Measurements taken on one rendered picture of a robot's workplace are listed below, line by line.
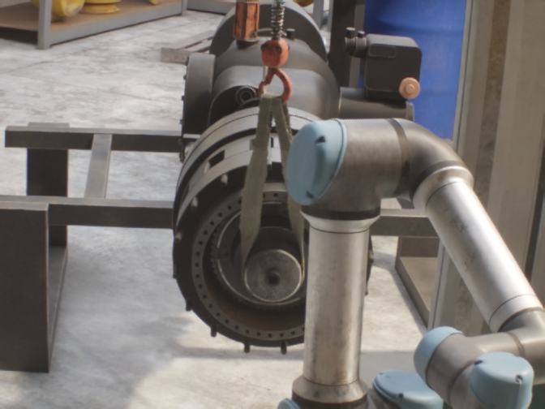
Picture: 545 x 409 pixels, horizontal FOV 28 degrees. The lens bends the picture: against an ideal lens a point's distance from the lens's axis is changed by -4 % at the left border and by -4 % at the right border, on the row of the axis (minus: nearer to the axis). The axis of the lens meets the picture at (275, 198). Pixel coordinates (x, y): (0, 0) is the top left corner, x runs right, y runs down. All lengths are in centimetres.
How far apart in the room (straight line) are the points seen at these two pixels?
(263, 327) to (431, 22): 286
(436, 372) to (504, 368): 11
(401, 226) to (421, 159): 238
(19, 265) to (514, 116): 239
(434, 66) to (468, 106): 377
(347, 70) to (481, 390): 414
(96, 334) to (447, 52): 232
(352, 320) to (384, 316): 306
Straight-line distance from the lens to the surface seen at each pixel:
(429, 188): 157
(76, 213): 385
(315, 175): 152
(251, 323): 290
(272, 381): 407
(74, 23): 1005
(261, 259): 273
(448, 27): 551
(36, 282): 389
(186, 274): 289
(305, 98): 371
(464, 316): 187
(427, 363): 135
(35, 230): 381
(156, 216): 385
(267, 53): 258
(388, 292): 492
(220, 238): 287
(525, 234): 190
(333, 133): 154
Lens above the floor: 190
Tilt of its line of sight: 18 degrees down
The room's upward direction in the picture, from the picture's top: 4 degrees clockwise
